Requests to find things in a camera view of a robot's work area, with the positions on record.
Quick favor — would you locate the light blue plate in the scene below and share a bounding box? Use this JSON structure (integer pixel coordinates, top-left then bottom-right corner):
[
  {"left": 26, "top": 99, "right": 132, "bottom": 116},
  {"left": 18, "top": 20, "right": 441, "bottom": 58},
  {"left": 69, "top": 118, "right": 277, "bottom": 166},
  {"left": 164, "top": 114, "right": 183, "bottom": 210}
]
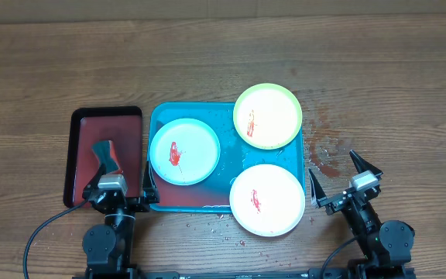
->
[{"left": 149, "top": 118, "right": 221, "bottom": 186}]

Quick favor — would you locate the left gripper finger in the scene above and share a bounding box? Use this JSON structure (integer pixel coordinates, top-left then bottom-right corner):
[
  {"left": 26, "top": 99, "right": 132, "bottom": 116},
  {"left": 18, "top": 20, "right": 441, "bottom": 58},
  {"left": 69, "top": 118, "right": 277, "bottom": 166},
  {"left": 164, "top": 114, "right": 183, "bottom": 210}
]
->
[
  {"left": 142, "top": 161, "right": 158, "bottom": 198},
  {"left": 87, "top": 164, "right": 106, "bottom": 188}
]

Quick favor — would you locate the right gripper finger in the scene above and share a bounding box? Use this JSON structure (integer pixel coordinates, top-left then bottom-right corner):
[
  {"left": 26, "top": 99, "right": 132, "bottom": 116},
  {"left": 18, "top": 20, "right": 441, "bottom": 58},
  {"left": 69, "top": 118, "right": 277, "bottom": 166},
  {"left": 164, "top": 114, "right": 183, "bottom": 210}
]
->
[
  {"left": 307, "top": 168, "right": 327, "bottom": 208},
  {"left": 349, "top": 150, "right": 383, "bottom": 179}
]

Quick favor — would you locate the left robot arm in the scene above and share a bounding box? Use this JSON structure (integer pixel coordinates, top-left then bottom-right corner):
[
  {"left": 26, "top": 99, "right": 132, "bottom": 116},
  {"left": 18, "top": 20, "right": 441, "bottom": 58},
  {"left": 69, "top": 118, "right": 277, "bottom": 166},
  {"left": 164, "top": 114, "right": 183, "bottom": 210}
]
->
[{"left": 82, "top": 163, "right": 160, "bottom": 279}]

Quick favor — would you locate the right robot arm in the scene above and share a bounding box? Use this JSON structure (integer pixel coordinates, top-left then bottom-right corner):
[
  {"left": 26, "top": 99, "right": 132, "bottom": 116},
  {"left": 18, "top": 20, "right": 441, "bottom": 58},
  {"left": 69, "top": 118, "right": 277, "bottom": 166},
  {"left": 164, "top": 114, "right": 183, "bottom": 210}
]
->
[{"left": 307, "top": 150, "right": 416, "bottom": 279}]

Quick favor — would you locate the teal plastic tray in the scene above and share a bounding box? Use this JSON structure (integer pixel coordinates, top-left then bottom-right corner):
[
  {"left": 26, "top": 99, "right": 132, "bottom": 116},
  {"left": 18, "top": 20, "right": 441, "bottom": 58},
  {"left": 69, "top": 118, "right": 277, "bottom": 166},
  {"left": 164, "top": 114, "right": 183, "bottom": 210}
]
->
[{"left": 145, "top": 102, "right": 306, "bottom": 214}]

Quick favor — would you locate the white plate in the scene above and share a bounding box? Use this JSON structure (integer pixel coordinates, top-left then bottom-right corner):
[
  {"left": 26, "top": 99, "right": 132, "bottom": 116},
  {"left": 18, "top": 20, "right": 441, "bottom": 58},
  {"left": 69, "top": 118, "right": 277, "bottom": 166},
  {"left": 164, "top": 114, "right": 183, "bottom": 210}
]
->
[{"left": 229, "top": 164, "right": 305, "bottom": 237}]

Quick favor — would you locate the black tray with red water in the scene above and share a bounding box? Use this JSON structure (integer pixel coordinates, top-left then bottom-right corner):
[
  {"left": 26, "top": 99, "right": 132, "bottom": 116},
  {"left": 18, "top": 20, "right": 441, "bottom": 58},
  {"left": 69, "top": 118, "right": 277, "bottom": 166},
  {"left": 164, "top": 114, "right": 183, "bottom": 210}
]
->
[{"left": 63, "top": 106, "right": 142, "bottom": 208}]

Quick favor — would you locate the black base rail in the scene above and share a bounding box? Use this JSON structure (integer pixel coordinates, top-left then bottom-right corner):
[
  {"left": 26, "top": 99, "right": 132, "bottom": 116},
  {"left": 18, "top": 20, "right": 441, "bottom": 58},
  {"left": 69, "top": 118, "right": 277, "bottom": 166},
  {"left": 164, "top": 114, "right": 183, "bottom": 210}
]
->
[{"left": 71, "top": 267, "right": 417, "bottom": 279}]

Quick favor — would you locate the yellow-green plate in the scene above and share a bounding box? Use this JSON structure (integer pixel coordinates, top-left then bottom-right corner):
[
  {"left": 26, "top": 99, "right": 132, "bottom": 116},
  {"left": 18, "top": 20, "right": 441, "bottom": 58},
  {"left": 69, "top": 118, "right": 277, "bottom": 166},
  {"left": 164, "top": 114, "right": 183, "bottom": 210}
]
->
[{"left": 233, "top": 83, "right": 303, "bottom": 150}]

